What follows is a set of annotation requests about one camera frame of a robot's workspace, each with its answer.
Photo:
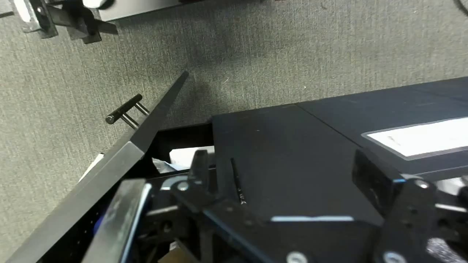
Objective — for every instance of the black pen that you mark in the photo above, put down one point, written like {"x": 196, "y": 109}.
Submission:
{"x": 237, "y": 182}

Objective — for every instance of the white paper sheet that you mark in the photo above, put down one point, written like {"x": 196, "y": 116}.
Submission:
{"x": 420, "y": 138}

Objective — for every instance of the black stand base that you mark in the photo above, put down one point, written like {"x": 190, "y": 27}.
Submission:
{"x": 73, "y": 16}

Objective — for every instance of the black cabinet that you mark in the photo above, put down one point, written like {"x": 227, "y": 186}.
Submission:
{"x": 292, "y": 153}

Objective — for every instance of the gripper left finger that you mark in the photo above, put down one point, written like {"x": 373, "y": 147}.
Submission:
{"x": 199, "y": 168}

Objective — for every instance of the black cabinet door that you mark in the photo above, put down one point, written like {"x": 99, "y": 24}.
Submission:
{"x": 109, "y": 171}

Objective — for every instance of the white crumpled paper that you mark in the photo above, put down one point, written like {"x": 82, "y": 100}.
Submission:
{"x": 181, "y": 157}

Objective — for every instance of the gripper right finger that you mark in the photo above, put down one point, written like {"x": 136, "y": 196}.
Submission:
{"x": 376, "y": 182}

